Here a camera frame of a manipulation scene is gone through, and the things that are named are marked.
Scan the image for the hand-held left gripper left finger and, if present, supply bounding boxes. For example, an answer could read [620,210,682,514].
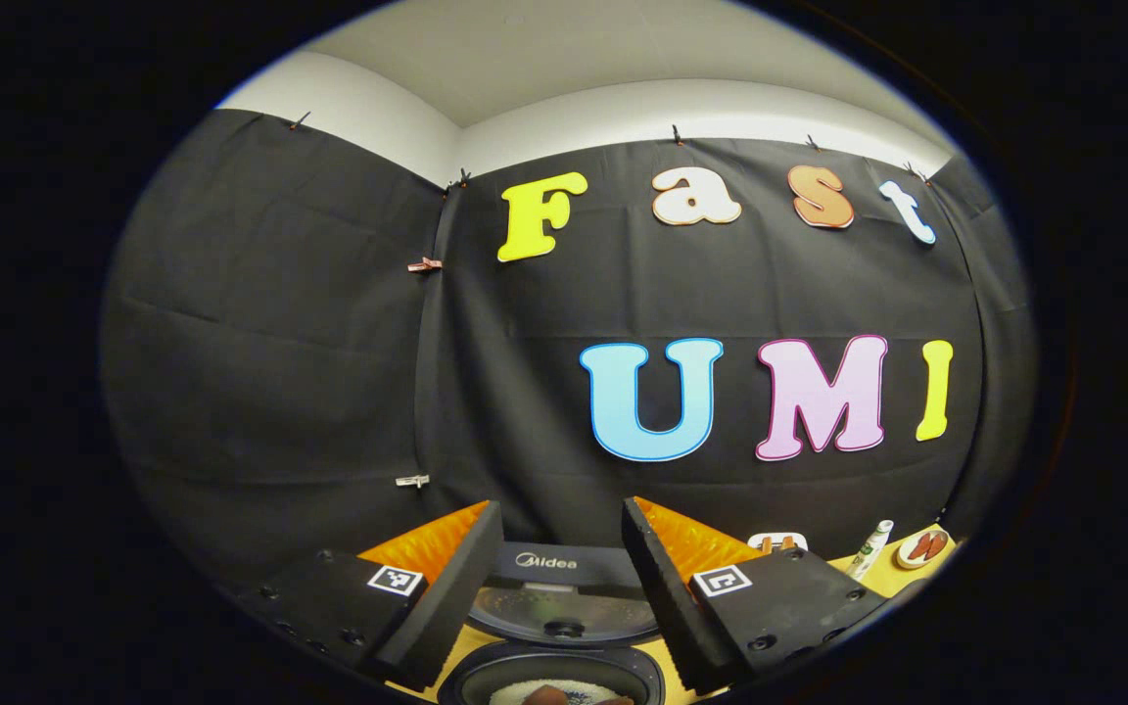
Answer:
[236,499,506,691]

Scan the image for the white drink bottle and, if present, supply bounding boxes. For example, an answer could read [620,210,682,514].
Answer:
[843,519,895,581]

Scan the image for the black rice cooker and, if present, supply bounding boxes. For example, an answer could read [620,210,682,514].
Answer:
[437,541,668,705]

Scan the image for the white plate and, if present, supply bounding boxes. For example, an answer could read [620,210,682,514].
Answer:
[895,529,957,571]

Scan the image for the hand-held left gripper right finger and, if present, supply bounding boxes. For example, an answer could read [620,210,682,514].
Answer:
[620,495,888,694]

